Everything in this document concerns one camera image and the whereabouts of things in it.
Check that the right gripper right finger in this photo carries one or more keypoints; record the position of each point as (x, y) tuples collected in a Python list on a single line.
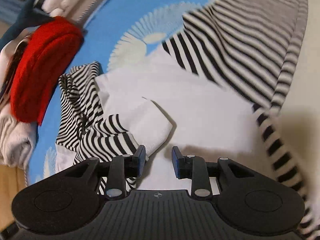
[(199, 171)]

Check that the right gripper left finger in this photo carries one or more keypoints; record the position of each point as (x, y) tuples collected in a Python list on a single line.
[(112, 175)]

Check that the black white striped garment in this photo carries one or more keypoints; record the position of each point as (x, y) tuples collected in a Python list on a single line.
[(227, 83)]

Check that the white folded blanket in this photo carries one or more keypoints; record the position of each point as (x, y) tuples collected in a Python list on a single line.
[(18, 139)]

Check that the red folded blanket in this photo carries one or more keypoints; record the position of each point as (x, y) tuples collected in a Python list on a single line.
[(49, 52)]

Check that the blue white floral bedsheet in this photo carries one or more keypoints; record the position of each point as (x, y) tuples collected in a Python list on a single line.
[(125, 17)]

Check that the white round plush toy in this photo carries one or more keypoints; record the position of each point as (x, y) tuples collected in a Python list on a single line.
[(56, 8)]

